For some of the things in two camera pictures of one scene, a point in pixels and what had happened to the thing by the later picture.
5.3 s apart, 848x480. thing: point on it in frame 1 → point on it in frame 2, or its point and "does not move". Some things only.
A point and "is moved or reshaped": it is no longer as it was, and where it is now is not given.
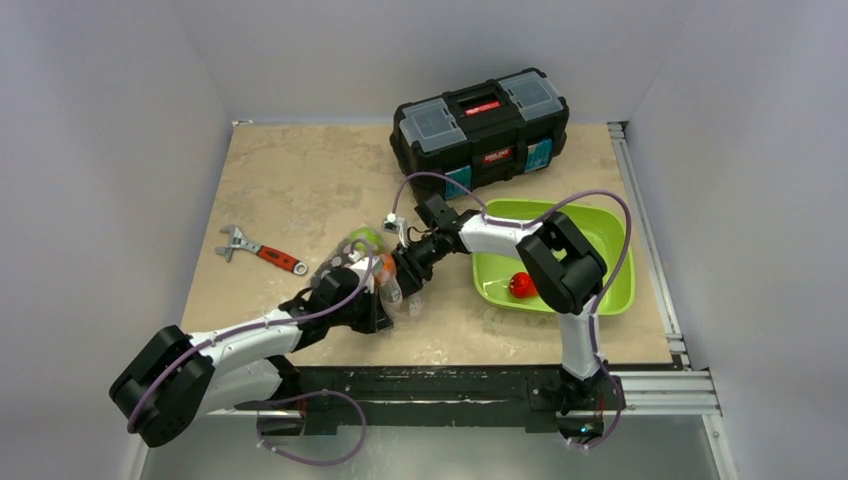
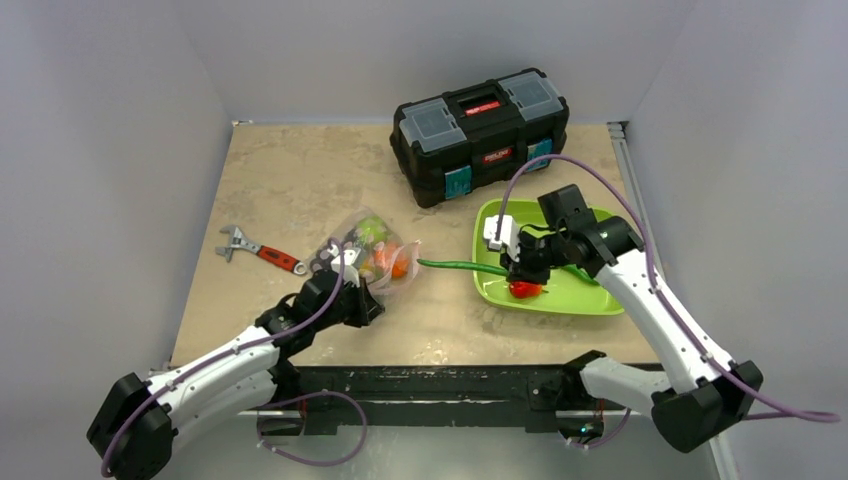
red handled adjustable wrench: (266, 254) does not move
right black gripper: (409, 266) → (526, 267)
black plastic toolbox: (454, 140) does not move
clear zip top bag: (361, 243) is moved or reshaped
